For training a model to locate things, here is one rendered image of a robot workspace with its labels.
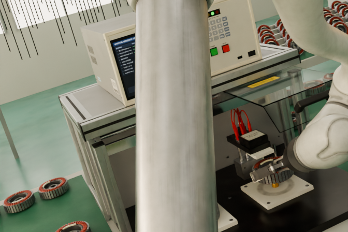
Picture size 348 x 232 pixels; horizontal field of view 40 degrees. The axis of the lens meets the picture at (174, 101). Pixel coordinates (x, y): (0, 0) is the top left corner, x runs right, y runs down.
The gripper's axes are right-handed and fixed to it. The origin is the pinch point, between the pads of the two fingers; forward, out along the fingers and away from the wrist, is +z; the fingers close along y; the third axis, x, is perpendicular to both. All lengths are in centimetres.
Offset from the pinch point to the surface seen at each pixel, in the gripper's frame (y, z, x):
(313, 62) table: 93, 103, 47
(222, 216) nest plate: -19.0, 0.3, -6.4
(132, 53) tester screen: -27, -10, 42
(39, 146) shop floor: -66, 362, 117
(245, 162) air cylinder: -2.5, 11.6, 5.2
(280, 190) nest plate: -0.5, 0.6, -6.2
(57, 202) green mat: -59, 50, 19
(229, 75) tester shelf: -2.1, -4.7, 28.6
